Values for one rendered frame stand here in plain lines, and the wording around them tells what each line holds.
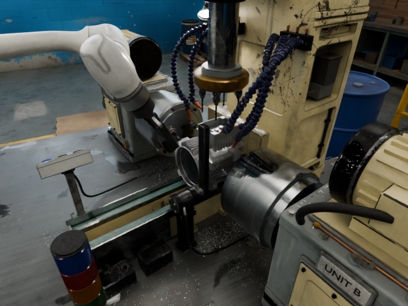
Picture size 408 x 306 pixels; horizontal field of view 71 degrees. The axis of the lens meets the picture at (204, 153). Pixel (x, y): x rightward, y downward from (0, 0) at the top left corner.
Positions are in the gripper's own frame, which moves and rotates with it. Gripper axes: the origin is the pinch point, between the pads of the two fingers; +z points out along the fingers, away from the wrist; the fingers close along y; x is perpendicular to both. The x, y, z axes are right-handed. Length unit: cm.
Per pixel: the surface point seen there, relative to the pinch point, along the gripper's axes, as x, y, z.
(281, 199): -6.6, -44.5, 0.7
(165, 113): -7.8, 15.1, 0.4
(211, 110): -21.8, 6.4, 8.4
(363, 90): -137, 16, 105
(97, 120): 17, 232, 100
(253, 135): -21.6, -17.2, 8.6
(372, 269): -4, -69, -4
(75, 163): 28.0, 13.8, -10.4
